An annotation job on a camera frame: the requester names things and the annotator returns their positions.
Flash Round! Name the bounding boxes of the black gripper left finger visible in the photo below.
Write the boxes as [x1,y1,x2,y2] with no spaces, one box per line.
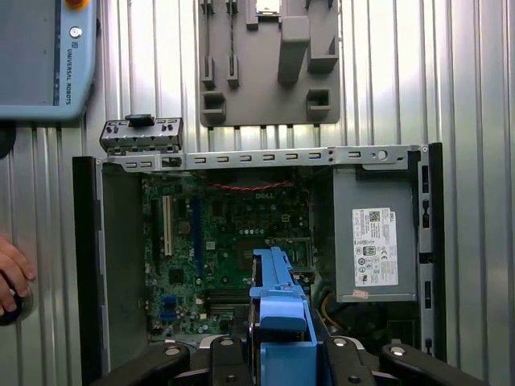
[91,335,255,386]

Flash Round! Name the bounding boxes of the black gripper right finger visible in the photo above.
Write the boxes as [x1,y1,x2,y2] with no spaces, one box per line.
[315,307,487,386]

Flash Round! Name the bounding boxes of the hard disk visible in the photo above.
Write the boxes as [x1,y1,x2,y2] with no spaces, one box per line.
[247,245,335,386]

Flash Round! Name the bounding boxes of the small round black tool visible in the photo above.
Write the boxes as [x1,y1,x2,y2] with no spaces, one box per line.
[0,273,35,327]

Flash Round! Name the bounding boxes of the person's hand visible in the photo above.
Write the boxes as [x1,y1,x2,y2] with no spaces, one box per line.
[0,235,36,317]

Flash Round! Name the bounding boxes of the CPU socket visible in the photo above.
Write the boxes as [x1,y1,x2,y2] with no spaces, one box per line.
[235,240,257,271]

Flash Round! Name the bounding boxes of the grey power supply unit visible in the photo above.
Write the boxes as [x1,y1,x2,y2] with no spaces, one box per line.
[332,166,419,303]

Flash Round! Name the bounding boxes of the blue expansion slot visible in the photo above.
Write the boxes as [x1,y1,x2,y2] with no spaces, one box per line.
[192,196,202,278]

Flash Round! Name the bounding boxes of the green motherboard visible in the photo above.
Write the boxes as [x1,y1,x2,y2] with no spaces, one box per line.
[140,172,319,339]

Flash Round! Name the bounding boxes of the black expansion slot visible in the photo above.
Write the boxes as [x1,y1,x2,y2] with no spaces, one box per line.
[150,199,161,262]

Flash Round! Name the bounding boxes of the white expansion slot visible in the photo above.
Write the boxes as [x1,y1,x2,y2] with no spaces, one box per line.
[162,195,173,257]

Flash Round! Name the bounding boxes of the black open PC case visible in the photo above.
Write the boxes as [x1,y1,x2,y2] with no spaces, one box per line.
[72,142,446,386]

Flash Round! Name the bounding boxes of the grey parts rack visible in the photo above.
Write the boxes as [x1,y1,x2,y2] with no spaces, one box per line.
[199,0,342,128]

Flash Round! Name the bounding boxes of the pale blue teach pendant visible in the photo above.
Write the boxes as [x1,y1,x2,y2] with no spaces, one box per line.
[0,0,97,121]

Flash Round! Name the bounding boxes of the yellow black supply wires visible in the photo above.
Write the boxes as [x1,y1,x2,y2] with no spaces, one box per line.
[319,293,336,322]

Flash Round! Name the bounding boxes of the metal socket cover frame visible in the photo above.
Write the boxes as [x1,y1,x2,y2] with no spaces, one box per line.
[277,236,315,269]

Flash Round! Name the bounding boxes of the red black twisted wire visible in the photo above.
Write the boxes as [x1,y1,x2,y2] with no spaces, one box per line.
[208,180,293,192]

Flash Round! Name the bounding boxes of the grey metal card bracket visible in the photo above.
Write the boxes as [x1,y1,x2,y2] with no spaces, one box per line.
[99,116,184,156]

